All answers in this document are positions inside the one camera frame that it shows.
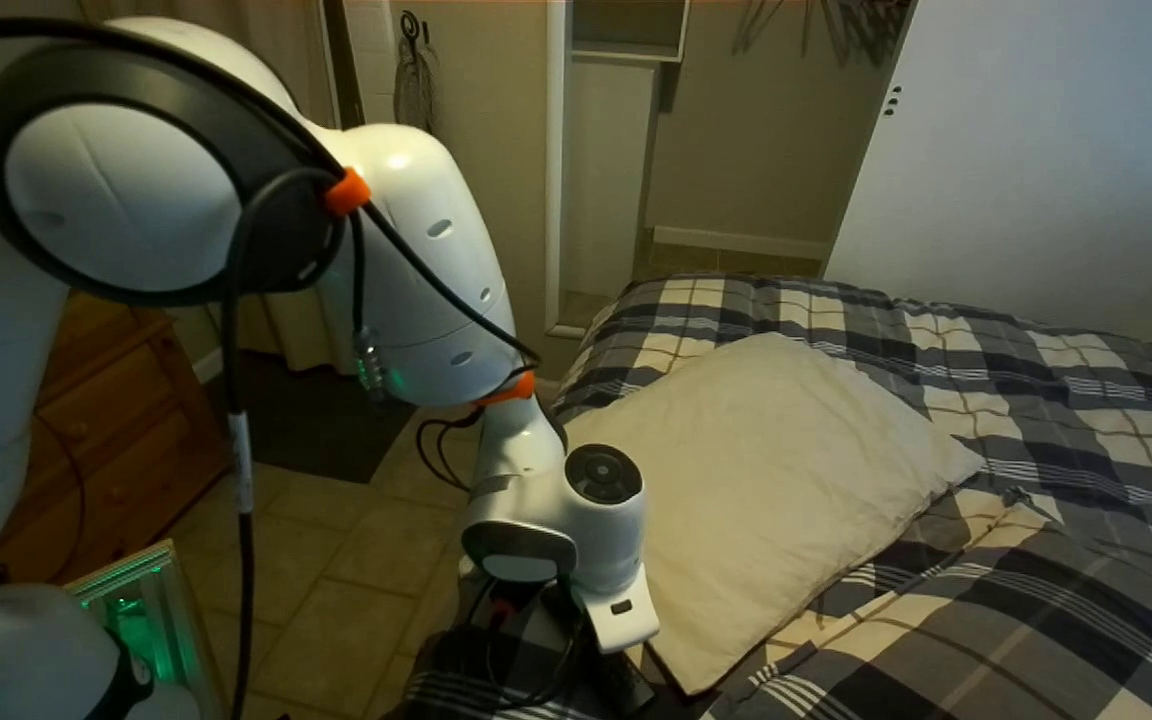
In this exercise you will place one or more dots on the white pillow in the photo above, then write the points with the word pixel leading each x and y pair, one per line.
pixel 771 473

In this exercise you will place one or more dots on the white wardrobe door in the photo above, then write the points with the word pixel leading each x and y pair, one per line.
pixel 1013 164

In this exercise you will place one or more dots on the white door frame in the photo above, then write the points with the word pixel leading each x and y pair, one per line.
pixel 605 65

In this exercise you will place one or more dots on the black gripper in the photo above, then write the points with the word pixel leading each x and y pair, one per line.
pixel 533 651

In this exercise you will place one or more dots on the green lit control box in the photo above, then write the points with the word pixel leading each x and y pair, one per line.
pixel 148 608

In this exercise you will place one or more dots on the dark floor mat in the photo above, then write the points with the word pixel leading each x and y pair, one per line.
pixel 319 420

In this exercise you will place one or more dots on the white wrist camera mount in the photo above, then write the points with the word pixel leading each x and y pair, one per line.
pixel 625 618

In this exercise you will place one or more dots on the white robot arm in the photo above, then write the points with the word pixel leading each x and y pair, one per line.
pixel 162 164

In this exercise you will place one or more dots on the black white plaid bedspread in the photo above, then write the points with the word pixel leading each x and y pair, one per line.
pixel 1026 594

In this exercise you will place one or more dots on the wooden dresser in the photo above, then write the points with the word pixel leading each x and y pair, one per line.
pixel 121 445

